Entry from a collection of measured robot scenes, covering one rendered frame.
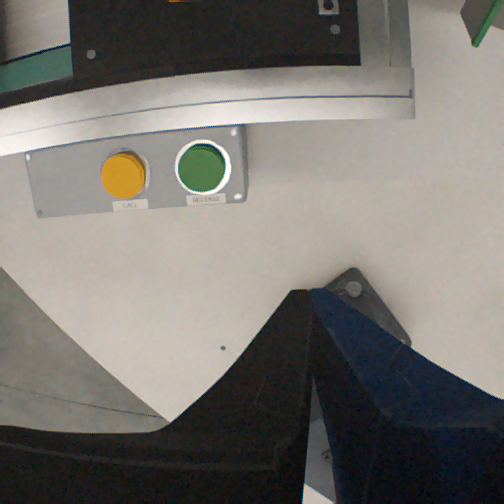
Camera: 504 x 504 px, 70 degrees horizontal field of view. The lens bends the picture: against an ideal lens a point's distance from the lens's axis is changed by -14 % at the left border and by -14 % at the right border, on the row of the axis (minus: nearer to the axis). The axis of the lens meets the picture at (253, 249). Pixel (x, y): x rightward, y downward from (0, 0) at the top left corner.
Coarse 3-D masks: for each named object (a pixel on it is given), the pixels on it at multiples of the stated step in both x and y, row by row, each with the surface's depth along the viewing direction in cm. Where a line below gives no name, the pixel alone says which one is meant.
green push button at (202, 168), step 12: (192, 156) 33; (204, 156) 33; (216, 156) 33; (180, 168) 34; (192, 168) 33; (204, 168) 33; (216, 168) 33; (192, 180) 34; (204, 180) 34; (216, 180) 34; (204, 192) 34
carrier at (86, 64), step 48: (96, 0) 28; (144, 0) 28; (192, 0) 28; (240, 0) 28; (288, 0) 28; (96, 48) 30; (144, 48) 30; (192, 48) 30; (240, 48) 30; (288, 48) 30; (336, 48) 29
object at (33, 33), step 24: (0, 0) 32; (24, 0) 32; (48, 0) 32; (0, 24) 33; (24, 24) 33; (48, 24) 33; (0, 48) 34; (24, 48) 34; (48, 48) 34; (0, 72) 32; (24, 72) 32; (48, 72) 33; (72, 72) 33; (0, 96) 37
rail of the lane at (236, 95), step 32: (192, 64) 30; (224, 64) 30; (64, 96) 32; (96, 96) 32; (128, 96) 32; (160, 96) 32; (192, 96) 33; (224, 96) 33; (256, 96) 33; (288, 96) 33; (320, 96) 33; (352, 96) 32; (384, 96) 32; (0, 128) 33; (32, 128) 34; (64, 128) 33; (96, 128) 33; (128, 128) 33; (160, 128) 33
